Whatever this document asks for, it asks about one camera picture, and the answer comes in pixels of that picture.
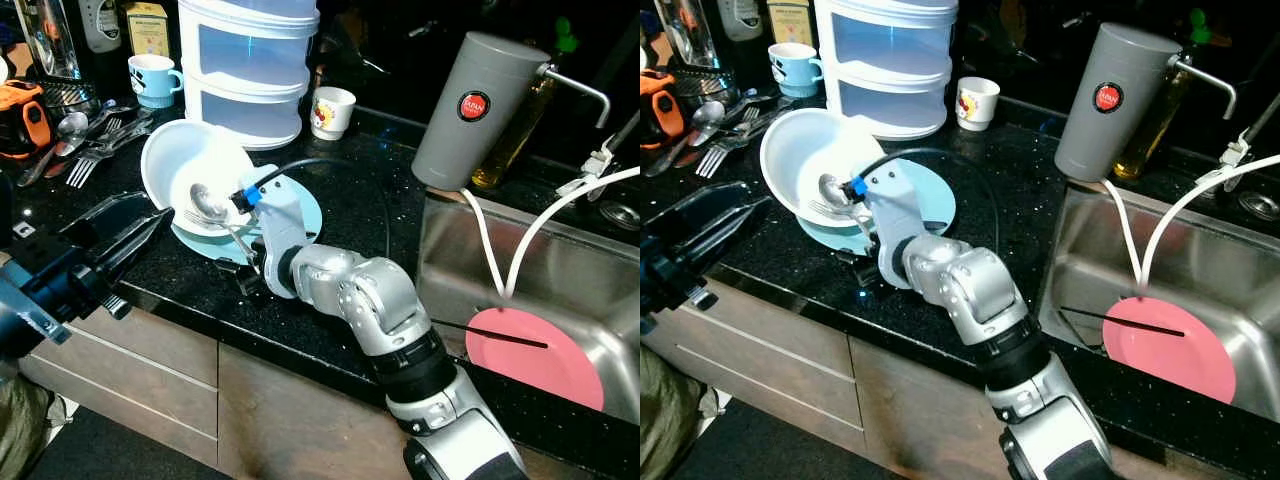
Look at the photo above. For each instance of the blue and white mug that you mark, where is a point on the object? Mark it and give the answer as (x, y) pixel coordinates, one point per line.
(792, 70)
(152, 82)

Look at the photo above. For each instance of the white cup with cartoon print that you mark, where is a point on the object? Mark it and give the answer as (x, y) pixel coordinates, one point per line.
(977, 103)
(332, 112)

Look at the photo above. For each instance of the yellow oil bottle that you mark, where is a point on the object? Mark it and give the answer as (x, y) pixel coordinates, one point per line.
(1150, 140)
(510, 150)

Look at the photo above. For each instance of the yellow box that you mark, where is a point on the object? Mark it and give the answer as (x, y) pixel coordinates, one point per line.
(148, 28)
(790, 22)

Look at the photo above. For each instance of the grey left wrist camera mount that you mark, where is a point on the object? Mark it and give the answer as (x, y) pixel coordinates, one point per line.
(25, 320)

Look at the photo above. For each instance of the silver spoon in bowl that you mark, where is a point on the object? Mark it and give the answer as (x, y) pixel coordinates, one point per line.
(835, 190)
(208, 200)

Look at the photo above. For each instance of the round metal drain cover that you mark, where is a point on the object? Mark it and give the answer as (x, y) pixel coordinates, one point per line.
(622, 215)
(1260, 206)

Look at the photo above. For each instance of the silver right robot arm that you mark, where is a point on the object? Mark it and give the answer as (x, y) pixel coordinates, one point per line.
(975, 290)
(380, 300)

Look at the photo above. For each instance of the metal faucet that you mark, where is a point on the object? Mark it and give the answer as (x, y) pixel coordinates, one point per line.
(1210, 78)
(585, 88)

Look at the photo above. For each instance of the orange and black tool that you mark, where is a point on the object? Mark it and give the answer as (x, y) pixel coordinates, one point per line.
(22, 120)
(655, 110)

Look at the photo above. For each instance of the pink plate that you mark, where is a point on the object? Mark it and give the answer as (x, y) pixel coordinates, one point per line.
(540, 365)
(1170, 360)

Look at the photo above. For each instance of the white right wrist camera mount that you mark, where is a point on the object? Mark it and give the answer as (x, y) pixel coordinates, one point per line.
(895, 215)
(280, 220)

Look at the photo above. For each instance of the grey white appliance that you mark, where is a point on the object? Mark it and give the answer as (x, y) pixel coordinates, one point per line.
(738, 18)
(100, 25)

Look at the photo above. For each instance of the white stacked plastic container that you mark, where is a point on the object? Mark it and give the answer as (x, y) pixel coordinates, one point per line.
(245, 70)
(885, 60)

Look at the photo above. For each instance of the light blue plate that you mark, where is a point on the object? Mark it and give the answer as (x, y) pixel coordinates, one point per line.
(940, 205)
(310, 215)

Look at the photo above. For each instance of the silver fork in bowl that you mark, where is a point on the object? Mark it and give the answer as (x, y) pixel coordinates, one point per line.
(825, 210)
(200, 218)

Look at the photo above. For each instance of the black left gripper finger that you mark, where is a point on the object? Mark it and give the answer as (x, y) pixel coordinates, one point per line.
(730, 245)
(710, 210)
(132, 250)
(110, 218)

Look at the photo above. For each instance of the thin black stick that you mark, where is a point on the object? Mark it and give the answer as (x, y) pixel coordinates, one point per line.
(500, 335)
(1120, 321)

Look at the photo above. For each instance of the grey tumbler with red logo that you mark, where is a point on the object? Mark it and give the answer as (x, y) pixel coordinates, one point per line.
(1115, 100)
(480, 110)

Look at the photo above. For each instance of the stainless steel sink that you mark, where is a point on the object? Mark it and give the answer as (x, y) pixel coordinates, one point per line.
(450, 260)
(1080, 250)

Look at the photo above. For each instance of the olive trouser leg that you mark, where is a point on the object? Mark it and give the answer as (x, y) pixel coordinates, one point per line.
(670, 420)
(20, 430)

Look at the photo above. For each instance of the white bowl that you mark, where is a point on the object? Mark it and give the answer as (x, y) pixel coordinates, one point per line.
(805, 145)
(185, 155)

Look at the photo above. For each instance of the large silver spoon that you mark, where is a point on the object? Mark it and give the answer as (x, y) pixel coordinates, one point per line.
(707, 112)
(72, 126)

